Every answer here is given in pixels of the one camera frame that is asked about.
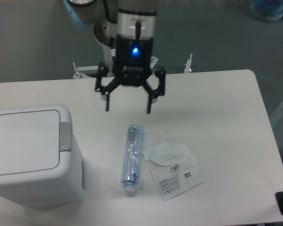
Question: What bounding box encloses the blue plastic bag on floor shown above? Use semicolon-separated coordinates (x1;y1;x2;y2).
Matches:
249;0;283;22

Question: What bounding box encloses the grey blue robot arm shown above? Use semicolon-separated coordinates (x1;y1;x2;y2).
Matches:
64;0;166;113

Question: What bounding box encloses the torn white plastic bag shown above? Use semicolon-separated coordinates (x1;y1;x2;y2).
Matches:
143;142;206;201

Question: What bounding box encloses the crushed clear plastic bottle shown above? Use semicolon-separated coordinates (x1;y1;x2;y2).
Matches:
121;124;144;197

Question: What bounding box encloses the white push-lid trash can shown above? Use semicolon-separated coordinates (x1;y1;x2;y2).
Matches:
0;105;84;207

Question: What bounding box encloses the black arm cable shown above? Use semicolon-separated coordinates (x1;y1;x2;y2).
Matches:
134;20;142;40

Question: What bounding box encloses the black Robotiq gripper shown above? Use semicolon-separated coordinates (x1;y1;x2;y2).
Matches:
95;34;166;114

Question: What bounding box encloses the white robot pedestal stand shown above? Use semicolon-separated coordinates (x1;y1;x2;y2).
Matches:
72;20;193;80

